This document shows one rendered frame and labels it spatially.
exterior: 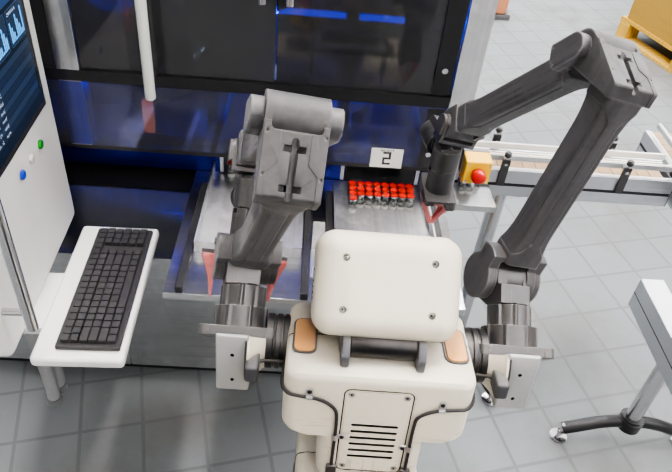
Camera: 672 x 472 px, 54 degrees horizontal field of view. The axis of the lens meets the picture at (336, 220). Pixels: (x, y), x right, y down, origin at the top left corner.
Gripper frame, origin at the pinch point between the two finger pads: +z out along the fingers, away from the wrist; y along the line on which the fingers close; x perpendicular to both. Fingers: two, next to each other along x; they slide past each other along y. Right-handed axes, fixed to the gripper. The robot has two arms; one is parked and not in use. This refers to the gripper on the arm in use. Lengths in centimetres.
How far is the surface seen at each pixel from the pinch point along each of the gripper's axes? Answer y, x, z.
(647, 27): 357, -221, 96
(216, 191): 31, 52, 20
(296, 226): 18.0, 29.7, 20.1
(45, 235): 6, 89, 18
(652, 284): 39, -87, 54
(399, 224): 21.5, 2.4, 20.2
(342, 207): 27.2, 17.6, 20.3
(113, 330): -16, 69, 25
